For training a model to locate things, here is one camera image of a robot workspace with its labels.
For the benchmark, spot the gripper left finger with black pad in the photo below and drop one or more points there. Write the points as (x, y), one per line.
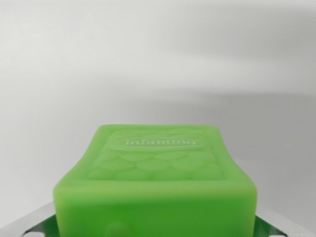
(32, 222)

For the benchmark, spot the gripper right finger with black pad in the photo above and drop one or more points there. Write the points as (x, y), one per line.
(276, 227)

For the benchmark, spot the green soft toy cube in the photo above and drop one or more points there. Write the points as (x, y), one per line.
(158, 187)

